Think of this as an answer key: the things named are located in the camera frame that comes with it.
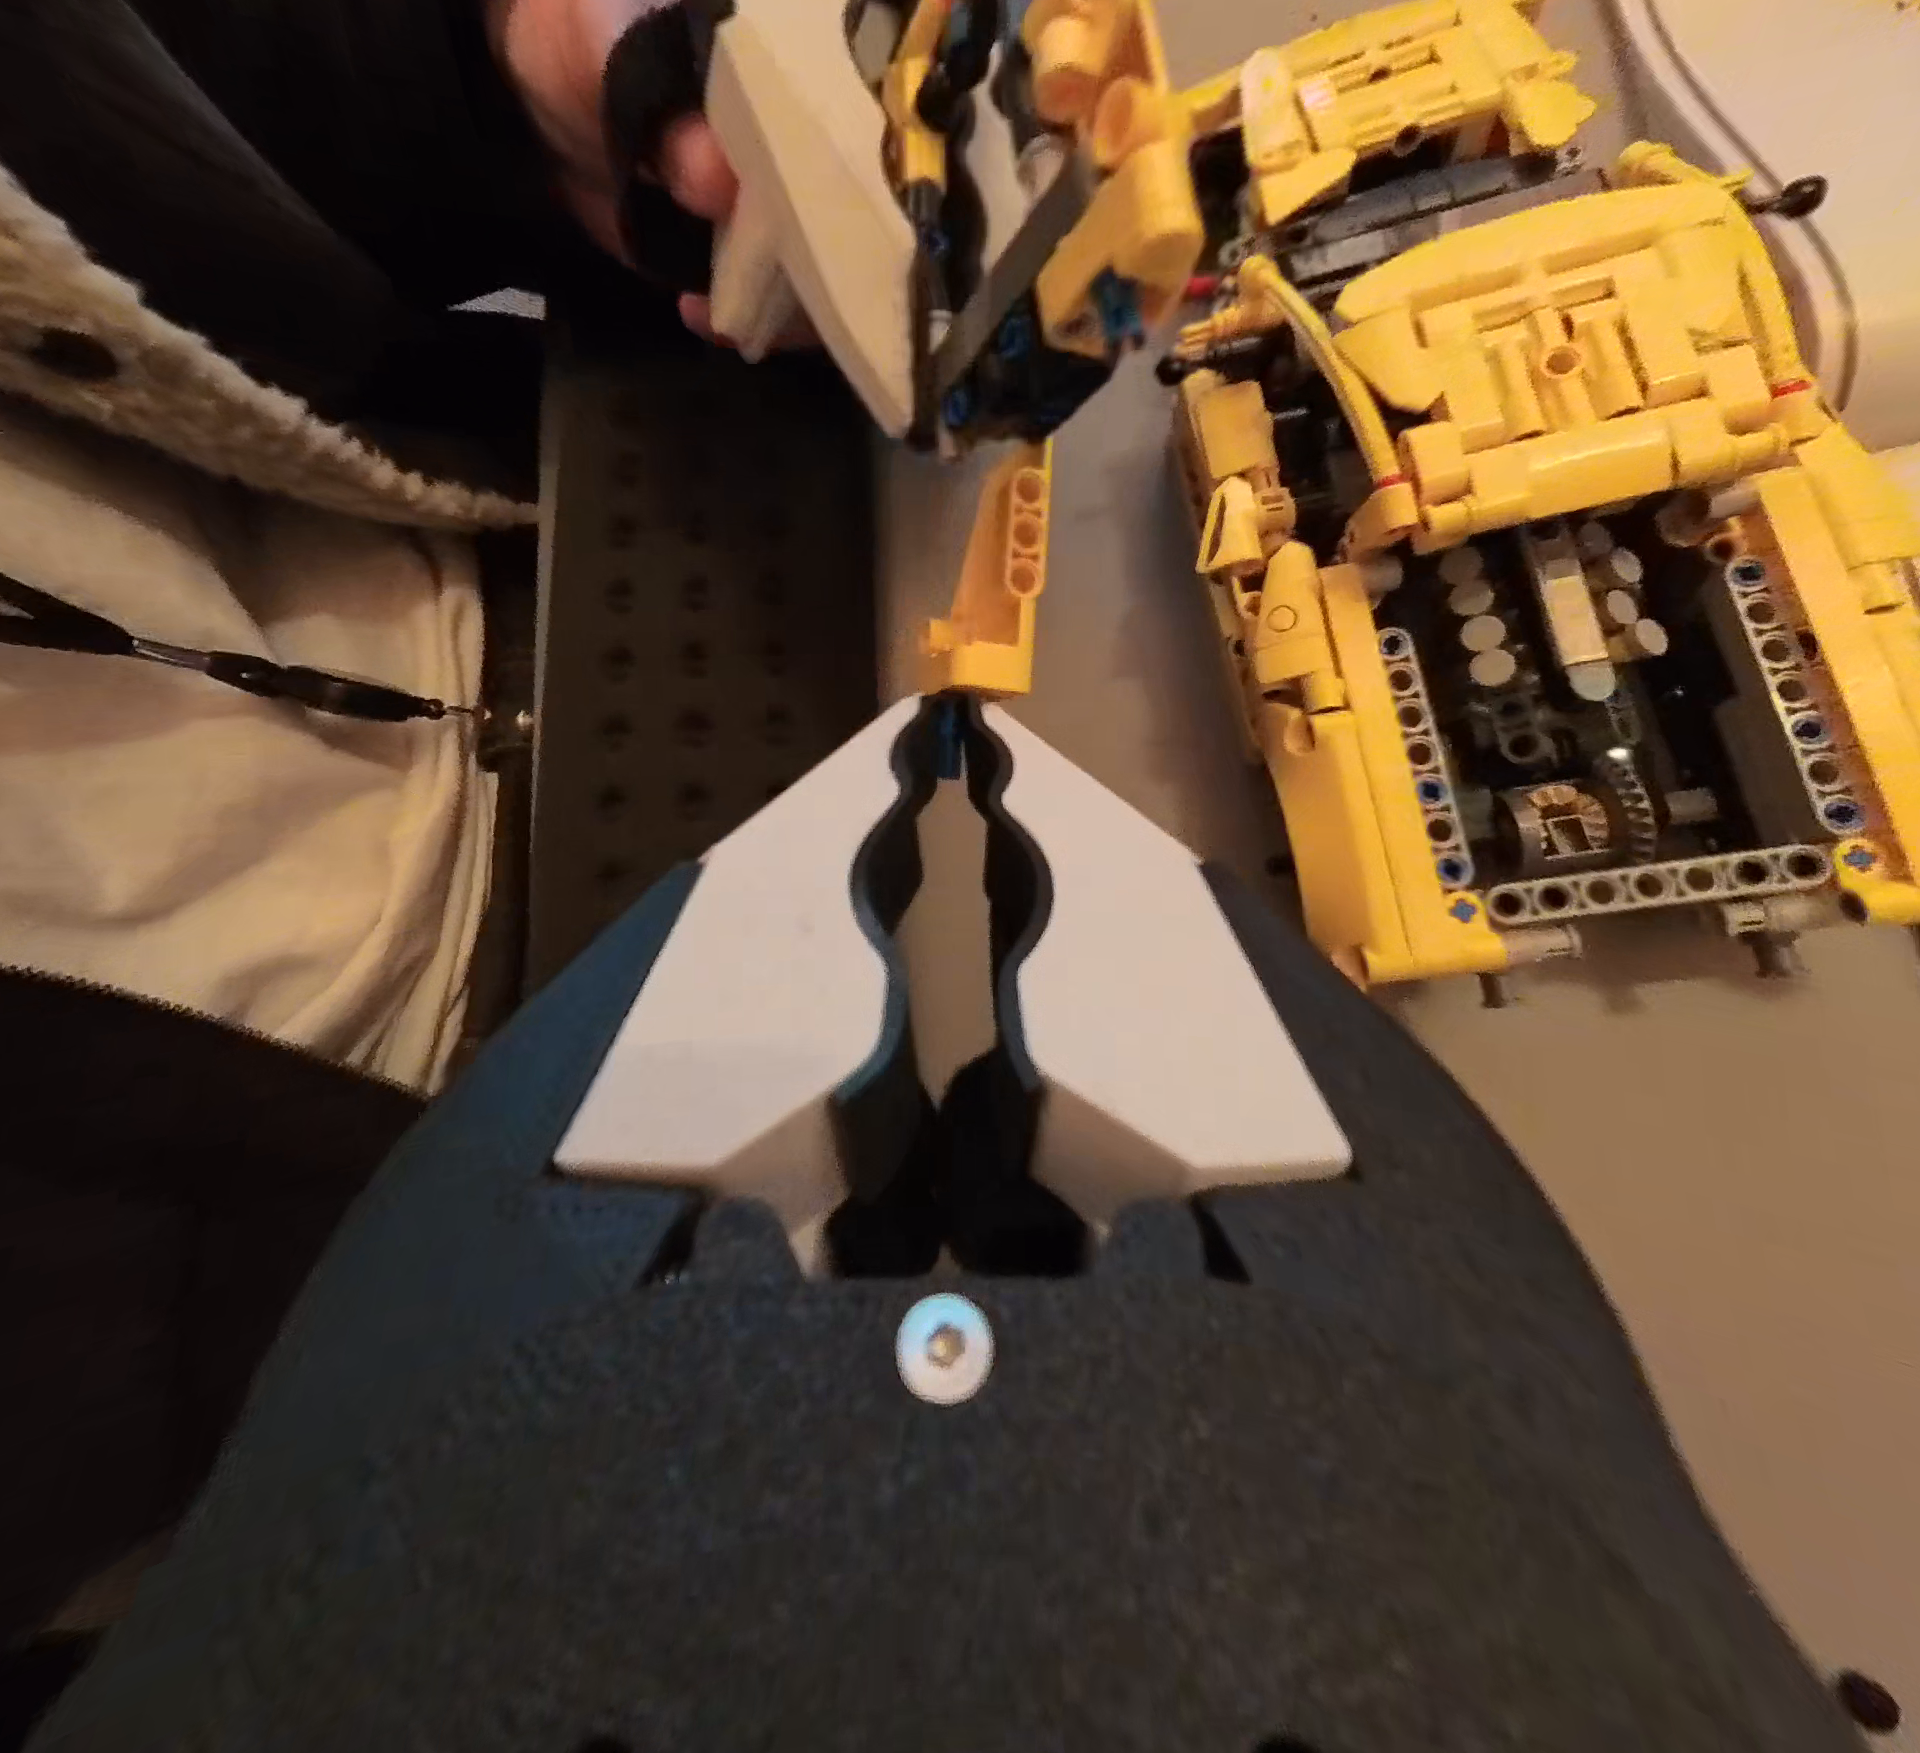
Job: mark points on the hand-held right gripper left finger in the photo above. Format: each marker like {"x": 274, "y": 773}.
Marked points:
{"x": 722, "y": 1031}

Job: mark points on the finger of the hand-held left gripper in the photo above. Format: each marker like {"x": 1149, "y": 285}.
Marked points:
{"x": 1005, "y": 317}
{"x": 825, "y": 180}

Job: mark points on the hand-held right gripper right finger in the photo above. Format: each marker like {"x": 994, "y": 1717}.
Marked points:
{"x": 1183, "y": 1031}

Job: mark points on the yellow brick beam with pin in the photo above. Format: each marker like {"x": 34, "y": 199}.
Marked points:
{"x": 1005, "y": 584}

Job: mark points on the yellow toy brick car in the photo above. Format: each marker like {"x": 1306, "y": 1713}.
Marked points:
{"x": 1576, "y": 434}

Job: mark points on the grey desk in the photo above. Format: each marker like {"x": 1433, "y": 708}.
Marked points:
{"x": 1652, "y": 1259}

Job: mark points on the person's left hand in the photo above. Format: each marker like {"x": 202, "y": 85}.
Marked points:
{"x": 559, "y": 42}

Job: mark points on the black perforated panel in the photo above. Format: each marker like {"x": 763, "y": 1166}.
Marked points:
{"x": 691, "y": 607}

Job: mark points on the person's white shirt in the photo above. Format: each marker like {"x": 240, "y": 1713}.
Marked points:
{"x": 180, "y": 851}

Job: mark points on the open instruction booklet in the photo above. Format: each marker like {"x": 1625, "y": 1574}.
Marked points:
{"x": 1770, "y": 136}

